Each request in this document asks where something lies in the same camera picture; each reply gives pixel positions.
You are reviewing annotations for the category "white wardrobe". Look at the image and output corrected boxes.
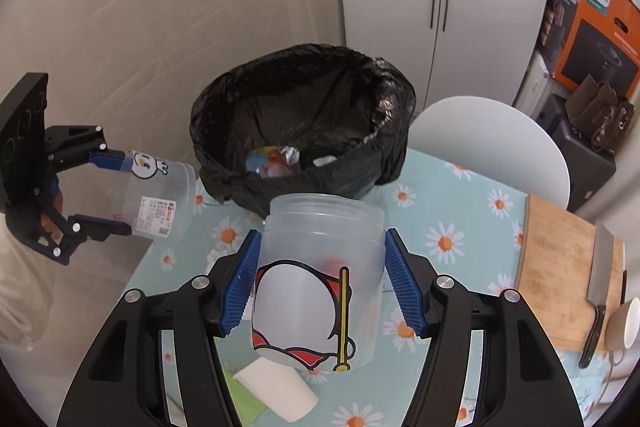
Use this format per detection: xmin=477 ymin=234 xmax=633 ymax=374
xmin=332 ymin=0 xmax=556 ymax=108

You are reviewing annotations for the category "brown handbag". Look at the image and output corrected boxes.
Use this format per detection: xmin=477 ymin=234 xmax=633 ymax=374
xmin=565 ymin=74 xmax=636 ymax=152

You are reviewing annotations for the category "daisy print tablecloth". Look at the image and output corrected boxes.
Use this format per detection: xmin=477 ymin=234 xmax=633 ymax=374
xmin=122 ymin=147 xmax=626 ymax=427

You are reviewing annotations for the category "person's left hand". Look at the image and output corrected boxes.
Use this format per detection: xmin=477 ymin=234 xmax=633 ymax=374
xmin=40 ymin=179 xmax=64 ymax=238

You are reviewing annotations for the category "wooden cutting board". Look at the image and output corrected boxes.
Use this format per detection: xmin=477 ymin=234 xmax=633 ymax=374
xmin=514 ymin=194 xmax=626 ymax=354

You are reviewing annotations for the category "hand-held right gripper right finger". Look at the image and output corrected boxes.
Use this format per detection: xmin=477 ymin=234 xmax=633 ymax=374
xmin=384 ymin=228 xmax=585 ymax=427

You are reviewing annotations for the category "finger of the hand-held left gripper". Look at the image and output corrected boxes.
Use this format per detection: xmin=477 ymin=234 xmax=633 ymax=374
xmin=46 ymin=124 xmax=126 ymax=176
xmin=7 ymin=201 xmax=134 ymax=267

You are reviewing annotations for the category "white paper cup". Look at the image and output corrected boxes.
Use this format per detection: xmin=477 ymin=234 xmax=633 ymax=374
xmin=233 ymin=358 xmax=319 ymax=423

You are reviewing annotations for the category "foil wrapper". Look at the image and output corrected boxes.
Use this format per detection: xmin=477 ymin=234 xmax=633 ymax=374
xmin=246 ymin=146 xmax=301 ymax=178

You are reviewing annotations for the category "clear plastic cup cartoon print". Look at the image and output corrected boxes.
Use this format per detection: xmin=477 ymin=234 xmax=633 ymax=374
xmin=250 ymin=193 xmax=386 ymax=373

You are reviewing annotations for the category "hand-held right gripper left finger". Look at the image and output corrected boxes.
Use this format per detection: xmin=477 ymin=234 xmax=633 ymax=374
xmin=56 ymin=229 xmax=263 ymax=427

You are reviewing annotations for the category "white chair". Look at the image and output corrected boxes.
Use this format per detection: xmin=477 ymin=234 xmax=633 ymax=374
xmin=404 ymin=96 xmax=571 ymax=212

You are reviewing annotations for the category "black stool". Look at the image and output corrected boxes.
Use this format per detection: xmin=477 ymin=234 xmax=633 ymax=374
xmin=537 ymin=94 xmax=617 ymax=212

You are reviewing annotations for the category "trash bin with black bag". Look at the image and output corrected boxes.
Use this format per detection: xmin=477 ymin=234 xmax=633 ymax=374
xmin=190 ymin=43 xmax=417 ymax=218

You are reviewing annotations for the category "orange cardboard box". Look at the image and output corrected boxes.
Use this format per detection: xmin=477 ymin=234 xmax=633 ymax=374
xmin=552 ymin=0 xmax=640 ymax=100

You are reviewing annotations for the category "clear plastic cup pink label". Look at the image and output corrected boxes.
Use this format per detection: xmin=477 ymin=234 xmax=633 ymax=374
xmin=118 ymin=150 xmax=197 ymax=242

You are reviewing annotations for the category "beige mug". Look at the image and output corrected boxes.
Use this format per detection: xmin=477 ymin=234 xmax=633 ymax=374
xmin=600 ymin=298 xmax=640 ymax=380

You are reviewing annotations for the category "cleaver with black handle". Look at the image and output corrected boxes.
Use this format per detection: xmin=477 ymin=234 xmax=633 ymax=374
xmin=578 ymin=221 xmax=615 ymax=369

